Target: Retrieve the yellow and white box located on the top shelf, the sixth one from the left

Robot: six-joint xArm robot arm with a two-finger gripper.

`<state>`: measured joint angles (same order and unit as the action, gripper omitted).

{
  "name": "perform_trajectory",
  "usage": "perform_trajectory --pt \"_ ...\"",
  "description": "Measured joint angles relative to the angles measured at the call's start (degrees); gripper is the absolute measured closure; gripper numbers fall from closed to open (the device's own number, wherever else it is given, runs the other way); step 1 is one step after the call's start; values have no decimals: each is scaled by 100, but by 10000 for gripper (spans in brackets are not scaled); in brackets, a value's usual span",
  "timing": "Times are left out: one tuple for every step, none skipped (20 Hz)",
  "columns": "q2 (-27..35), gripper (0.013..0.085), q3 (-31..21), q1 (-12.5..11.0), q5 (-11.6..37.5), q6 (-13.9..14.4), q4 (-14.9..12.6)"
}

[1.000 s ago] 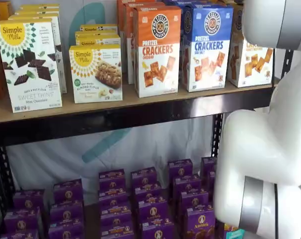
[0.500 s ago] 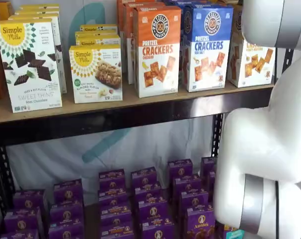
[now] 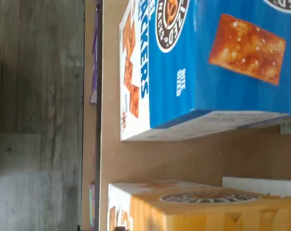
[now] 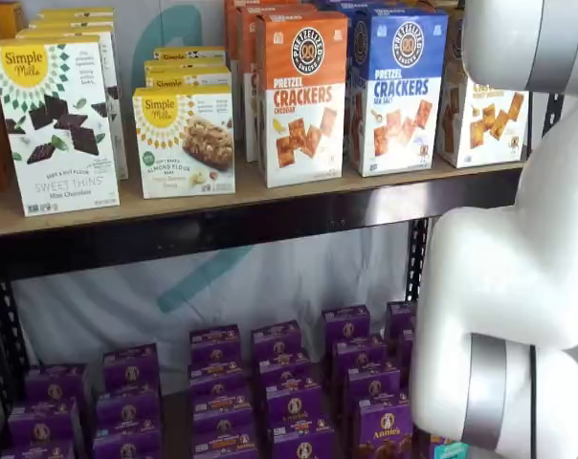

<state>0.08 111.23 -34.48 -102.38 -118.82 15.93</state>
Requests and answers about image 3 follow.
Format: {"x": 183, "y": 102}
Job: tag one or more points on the purple Annie's snack box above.
{"x": 95, "y": 60}

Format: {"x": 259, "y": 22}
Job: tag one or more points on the blue pretzel crackers box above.
{"x": 232, "y": 96}

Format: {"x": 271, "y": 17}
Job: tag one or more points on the teal snack box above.
{"x": 92, "y": 204}

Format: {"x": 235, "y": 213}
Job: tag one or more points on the particle board shelf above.
{"x": 88, "y": 144}
{"x": 184, "y": 158}

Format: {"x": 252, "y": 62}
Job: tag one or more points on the yellow pretzel crackers box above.
{"x": 208, "y": 216}

